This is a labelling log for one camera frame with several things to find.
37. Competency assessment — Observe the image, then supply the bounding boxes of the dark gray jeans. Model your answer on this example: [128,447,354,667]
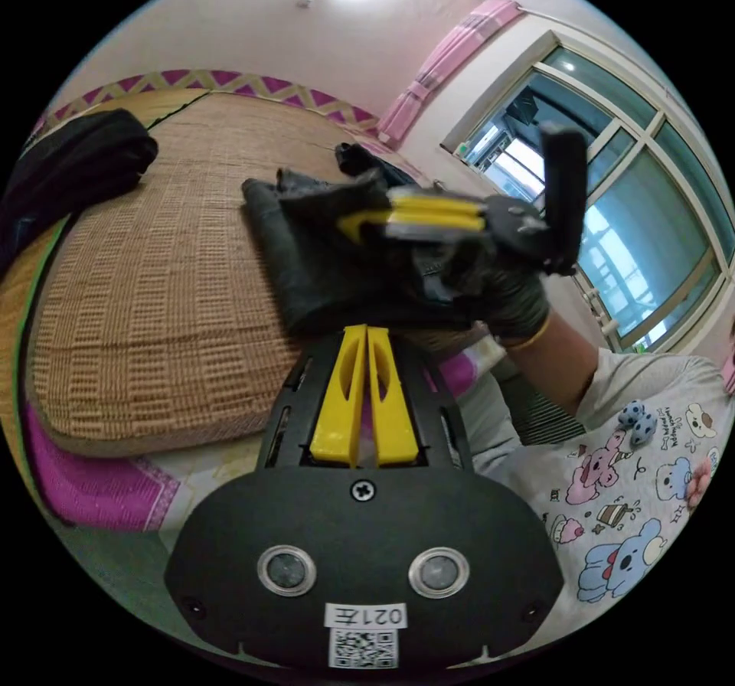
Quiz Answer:
[240,143,490,338]

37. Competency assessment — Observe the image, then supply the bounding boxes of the person's body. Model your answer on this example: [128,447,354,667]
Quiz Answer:
[459,318,735,641]

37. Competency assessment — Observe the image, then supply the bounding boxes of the person's right forearm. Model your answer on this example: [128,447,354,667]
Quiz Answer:
[505,318,602,418]

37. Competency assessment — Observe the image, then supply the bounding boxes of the pile of clothes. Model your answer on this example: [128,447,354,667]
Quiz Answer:
[0,109,159,275]

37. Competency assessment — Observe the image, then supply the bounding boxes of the bed with woven mat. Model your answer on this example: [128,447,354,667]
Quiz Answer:
[0,68,506,533]

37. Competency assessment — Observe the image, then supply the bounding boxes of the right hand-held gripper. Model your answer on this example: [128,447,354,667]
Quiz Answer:
[337,193,578,298]

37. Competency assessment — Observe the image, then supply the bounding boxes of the pink curtain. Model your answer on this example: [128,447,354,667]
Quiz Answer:
[376,0,524,149]

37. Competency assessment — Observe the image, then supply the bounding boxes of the window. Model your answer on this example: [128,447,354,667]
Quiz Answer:
[440,31,735,355]

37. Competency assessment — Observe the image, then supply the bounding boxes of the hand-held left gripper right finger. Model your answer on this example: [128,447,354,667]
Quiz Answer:
[367,325,421,466]

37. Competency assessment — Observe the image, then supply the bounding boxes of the person's right hand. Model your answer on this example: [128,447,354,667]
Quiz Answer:
[458,248,552,349]

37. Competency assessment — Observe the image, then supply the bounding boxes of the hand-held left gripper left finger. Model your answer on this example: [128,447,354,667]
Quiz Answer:
[309,324,368,466]

